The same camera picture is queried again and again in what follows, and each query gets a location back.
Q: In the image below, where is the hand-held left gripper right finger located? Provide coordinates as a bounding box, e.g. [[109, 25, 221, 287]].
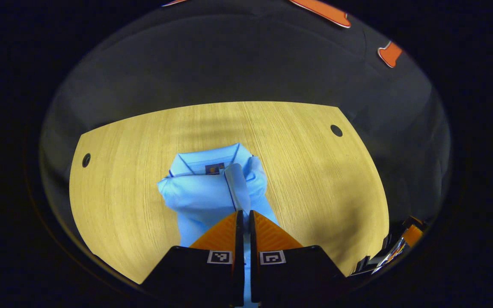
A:
[[249, 210, 347, 305]]

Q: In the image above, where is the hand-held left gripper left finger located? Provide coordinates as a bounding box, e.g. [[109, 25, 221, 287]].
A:
[[140, 210, 246, 308]]

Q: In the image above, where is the light blue T-shirt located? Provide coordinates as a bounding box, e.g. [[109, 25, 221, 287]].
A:
[[157, 143, 279, 305]]

